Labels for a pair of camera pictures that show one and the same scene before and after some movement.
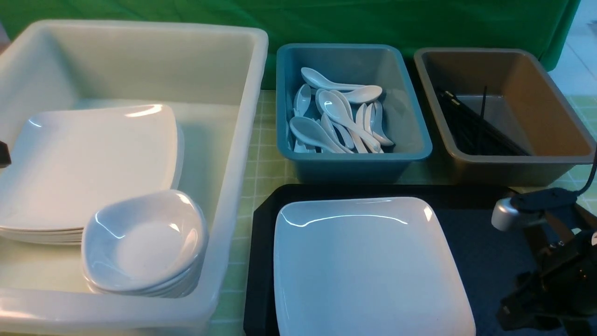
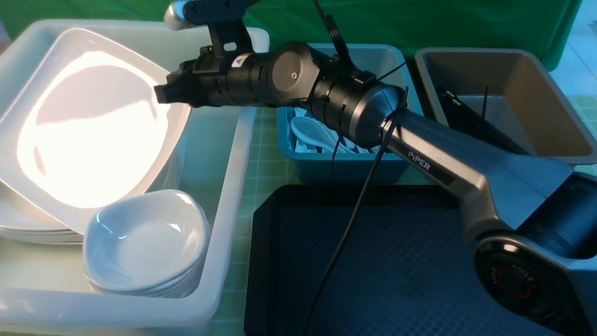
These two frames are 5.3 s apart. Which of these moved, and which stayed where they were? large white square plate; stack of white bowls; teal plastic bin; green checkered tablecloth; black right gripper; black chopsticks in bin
Moved: black right gripper; large white square plate
Stayed: black chopsticks in bin; teal plastic bin; green checkered tablecloth; stack of white bowls
